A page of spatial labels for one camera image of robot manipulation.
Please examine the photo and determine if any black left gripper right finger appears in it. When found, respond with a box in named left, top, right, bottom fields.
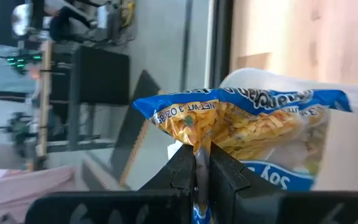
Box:
left=208, top=141, right=358, bottom=224

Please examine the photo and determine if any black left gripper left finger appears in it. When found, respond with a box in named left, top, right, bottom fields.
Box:
left=25, top=144, right=197, bottom=224

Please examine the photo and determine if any blue Maruchan ramen pack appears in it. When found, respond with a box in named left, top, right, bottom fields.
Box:
left=131, top=86, right=353, bottom=224

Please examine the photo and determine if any black hazard-striped floor mat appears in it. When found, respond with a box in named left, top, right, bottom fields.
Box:
left=80, top=155, right=129, bottom=191
left=109, top=70, right=163, bottom=190

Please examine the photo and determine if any clear plastic bin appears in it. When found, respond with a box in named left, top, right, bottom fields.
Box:
left=219, top=67, right=358, bottom=192

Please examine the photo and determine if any pink cloth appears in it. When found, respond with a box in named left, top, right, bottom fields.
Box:
left=0, top=166, right=77, bottom=224

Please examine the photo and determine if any black cabinet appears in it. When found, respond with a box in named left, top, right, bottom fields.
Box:
left=73, top=45, right=131, bottom=106

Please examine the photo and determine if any background wooden workbench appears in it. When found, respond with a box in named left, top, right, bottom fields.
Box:
left=35, top=39, right=55, bottom=171

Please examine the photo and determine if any black aluminium table frame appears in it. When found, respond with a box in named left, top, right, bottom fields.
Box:
left=209, top=0, right=235, bottom=90

